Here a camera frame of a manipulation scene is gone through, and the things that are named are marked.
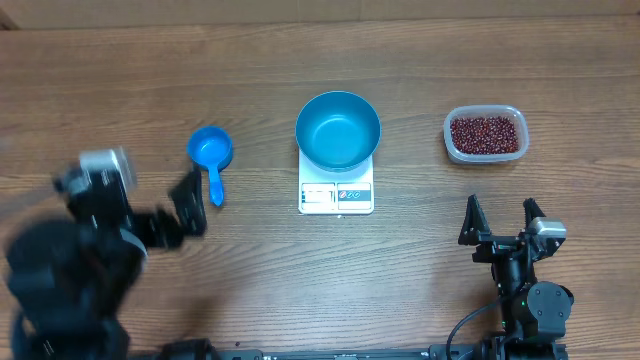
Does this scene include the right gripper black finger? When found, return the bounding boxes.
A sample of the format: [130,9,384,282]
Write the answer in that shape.
[523,198,545,228]
[458,194,491,246]

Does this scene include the blue plastic measuring scoop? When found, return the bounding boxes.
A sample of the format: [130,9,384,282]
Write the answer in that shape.
[186,126,233,206]

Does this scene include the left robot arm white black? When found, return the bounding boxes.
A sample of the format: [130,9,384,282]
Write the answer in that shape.
[6,166,207,359]

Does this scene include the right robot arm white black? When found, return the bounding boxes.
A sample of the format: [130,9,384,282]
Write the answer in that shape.
[445,195,574,359]

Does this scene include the white digital kitchen scale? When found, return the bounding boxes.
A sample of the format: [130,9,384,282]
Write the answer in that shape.
[298,153,375,216]

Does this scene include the blue metal bowl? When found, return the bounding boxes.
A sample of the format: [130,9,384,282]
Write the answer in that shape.
[294,91,382,172]

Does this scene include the red adzuki beans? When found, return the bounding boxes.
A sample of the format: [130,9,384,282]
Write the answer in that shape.
[450,116,519,155]

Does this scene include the clear plastic bean container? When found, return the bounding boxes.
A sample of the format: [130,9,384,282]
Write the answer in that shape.
[443,105,530,165]

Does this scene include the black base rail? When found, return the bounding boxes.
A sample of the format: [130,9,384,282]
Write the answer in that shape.
[124,342,569,360]

